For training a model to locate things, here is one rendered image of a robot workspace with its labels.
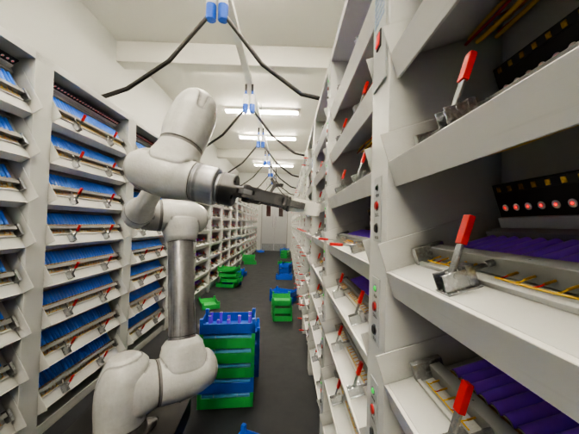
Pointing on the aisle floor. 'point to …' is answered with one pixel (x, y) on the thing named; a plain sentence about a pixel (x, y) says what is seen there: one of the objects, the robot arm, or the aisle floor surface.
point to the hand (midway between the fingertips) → (304, 207)
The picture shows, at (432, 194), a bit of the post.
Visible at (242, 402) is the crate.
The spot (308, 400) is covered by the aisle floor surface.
